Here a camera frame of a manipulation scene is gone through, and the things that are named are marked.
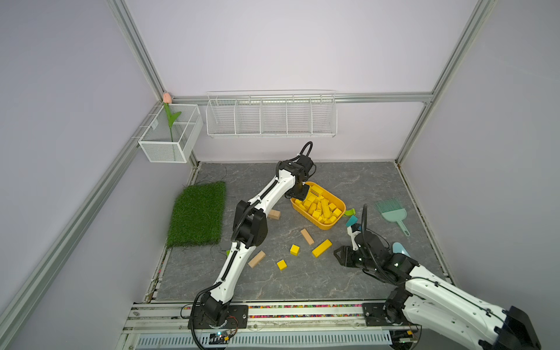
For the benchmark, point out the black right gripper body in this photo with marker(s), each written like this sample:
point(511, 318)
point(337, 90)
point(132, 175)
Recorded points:
point(351, 258)

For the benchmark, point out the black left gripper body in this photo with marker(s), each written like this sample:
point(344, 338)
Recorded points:
point(300, 192)

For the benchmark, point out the yellow plastic tub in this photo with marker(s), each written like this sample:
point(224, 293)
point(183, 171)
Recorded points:
point(320, 207)

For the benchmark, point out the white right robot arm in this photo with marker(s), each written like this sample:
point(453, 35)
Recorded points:
point(421, 298)

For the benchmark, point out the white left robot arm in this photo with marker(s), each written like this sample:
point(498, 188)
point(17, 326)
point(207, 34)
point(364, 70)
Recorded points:
point(250, 229)

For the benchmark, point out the light blue plastic scoop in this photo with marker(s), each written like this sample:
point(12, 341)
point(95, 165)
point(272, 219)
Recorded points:
point(398, 248)

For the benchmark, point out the teal block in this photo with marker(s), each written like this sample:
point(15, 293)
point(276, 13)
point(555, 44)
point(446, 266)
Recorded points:
point(351, 221)

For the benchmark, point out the yellow long block diagonal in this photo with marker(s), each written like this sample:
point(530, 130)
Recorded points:
point(321, 248)

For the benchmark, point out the green plastic dustpan brush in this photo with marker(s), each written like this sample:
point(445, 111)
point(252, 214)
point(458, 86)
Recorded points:
point(394, 212)

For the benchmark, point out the natural wood centre block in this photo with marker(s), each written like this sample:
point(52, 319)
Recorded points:
point(307, 237)

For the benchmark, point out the yellow cube below flat block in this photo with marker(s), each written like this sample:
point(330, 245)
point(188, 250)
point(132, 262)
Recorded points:
point(294, 250)

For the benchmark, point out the yellow small cube bottom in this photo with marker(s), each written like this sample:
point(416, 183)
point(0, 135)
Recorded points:
point(282, 265)

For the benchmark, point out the natural wood long block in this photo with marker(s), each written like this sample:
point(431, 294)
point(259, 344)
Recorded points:
point(256, 259)

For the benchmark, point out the green artificial grass mat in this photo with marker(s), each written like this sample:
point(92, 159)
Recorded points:
point(197, 216)

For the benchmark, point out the white mesh corner basket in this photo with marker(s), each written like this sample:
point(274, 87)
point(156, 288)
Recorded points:
point(155, 140)

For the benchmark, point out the pink artificial tulip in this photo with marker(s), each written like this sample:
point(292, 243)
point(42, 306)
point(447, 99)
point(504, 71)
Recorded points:
point(171, 117)

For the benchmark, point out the white wire shelf basket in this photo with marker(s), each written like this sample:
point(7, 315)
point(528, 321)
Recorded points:
point(272, 113)

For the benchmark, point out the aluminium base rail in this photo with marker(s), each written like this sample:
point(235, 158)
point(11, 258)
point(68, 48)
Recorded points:
point(324, 324)

